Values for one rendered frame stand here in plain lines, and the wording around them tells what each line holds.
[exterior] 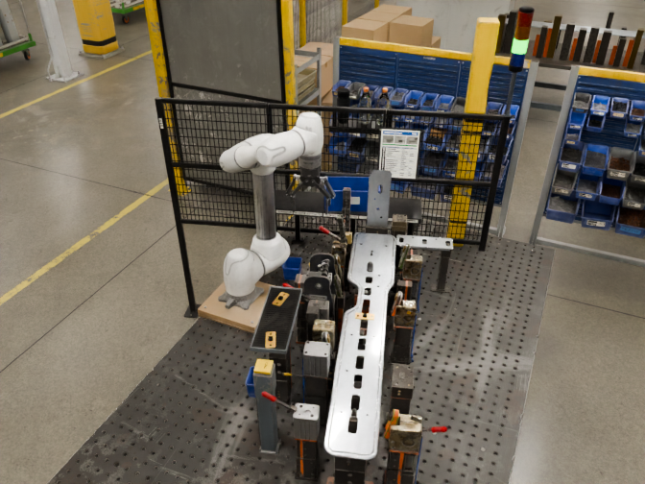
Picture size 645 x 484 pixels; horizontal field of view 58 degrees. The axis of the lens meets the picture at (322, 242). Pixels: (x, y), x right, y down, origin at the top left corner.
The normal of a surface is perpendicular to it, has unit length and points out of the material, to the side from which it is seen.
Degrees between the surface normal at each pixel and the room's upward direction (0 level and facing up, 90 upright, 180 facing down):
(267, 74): 91
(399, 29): 90
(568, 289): 0
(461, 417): 0
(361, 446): 0
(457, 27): 90
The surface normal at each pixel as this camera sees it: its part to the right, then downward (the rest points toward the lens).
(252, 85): -0.41, 0.55
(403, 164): -0.13, 0.56
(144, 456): 0.00, -0.82
